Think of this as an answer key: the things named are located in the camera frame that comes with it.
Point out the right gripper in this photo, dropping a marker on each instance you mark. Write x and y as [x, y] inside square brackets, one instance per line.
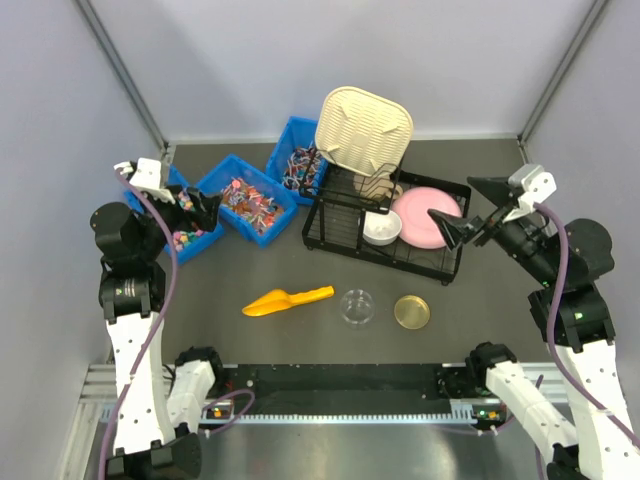
[493, 220]

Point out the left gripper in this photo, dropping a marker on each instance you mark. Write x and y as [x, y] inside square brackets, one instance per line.
[176, 209]

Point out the blue candy bin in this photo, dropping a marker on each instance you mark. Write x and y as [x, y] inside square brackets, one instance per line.
[189, 244]
[258, 207]
[295, 162]

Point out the black wire dish rack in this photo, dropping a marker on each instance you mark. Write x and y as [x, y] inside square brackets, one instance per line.
[336, 220]

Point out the yellow plastic scoop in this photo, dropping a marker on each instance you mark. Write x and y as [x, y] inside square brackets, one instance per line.
[278, 300]

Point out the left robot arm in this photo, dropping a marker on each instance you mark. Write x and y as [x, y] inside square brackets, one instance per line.
[155, 426]

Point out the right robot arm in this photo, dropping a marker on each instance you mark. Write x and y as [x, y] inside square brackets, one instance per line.
[598, 441]

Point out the pink round plate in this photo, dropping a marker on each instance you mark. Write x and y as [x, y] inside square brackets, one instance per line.
[418, 228]

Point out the white small bowl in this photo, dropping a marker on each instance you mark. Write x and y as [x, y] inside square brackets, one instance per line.
[381, 229]

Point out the gold round lid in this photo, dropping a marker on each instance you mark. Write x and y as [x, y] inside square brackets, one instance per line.
[412, 312]

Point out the beige square ribbed plate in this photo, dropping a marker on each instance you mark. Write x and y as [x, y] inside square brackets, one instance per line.
[362, 132]

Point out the clear round container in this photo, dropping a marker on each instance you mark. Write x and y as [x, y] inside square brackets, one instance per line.
[357, 308]

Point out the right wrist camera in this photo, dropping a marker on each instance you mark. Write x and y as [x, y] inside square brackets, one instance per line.
[531, 185]

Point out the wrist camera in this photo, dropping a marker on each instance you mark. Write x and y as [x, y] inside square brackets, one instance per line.
[531, 185]
[148, 176]

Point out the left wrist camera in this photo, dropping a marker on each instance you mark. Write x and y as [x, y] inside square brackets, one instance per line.
[148, 176]

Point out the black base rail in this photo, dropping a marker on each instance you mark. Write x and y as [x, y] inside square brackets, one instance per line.
[350, 389]

